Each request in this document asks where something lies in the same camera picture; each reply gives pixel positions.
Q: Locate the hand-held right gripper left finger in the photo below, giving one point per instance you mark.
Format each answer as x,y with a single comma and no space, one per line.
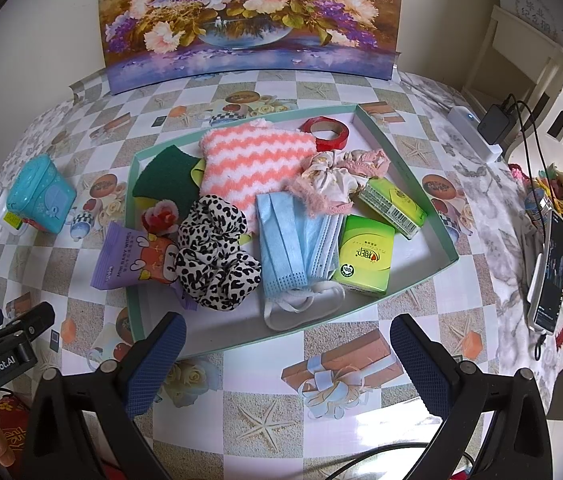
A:
154,365

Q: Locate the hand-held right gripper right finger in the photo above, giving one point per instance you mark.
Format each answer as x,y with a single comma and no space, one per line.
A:
421,365

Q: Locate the teal cardboard tray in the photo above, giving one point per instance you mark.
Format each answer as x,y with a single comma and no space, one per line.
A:
221,320

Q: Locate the green tissue pack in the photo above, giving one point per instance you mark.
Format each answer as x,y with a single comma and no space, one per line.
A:
364,255
391,205

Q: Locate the leopard print scrunchie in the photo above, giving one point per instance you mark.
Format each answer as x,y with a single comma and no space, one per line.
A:
211,255

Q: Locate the red flower hair clip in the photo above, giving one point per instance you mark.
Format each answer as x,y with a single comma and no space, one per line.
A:
159,220

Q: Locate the blue face masks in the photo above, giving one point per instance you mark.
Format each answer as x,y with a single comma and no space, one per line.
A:
281,240

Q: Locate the green yellow scouring sponge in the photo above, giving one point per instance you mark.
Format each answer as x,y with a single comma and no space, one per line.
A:
166,175

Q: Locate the floral pink lace scrunchie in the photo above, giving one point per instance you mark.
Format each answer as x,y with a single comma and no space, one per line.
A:
331,180

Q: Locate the pink white zigzag towel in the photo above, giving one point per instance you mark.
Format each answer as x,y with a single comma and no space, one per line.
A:
251,160

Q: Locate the red tape roll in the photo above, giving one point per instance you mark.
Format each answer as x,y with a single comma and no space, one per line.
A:
331,145

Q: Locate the red printed cloth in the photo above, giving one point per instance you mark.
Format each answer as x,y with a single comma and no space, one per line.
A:
11,410

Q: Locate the purple cartoon wipes packet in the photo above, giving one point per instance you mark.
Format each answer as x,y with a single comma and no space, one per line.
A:
121,255

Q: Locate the checkered printed tablecloth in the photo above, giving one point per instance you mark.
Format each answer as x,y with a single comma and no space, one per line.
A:
261,410

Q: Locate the teal wipes box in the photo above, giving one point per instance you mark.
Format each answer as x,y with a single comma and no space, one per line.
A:
36,192

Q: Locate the black smartphone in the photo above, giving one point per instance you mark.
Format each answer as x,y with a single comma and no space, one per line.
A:
554,270

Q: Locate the pile of small trinkets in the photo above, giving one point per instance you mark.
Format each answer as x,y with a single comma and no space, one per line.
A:
541,200

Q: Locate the white power strip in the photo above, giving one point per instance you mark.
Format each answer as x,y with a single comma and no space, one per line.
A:
466,122

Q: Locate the black charger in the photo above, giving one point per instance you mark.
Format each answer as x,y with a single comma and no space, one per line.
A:
496,125

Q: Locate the white lattice plastic stool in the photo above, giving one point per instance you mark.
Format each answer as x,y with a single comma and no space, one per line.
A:
536,135

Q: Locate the cream wooden shelf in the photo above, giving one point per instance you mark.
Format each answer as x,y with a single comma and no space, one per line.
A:
526,50

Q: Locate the flower painting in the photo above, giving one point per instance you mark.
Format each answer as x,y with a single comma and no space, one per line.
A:
241,10

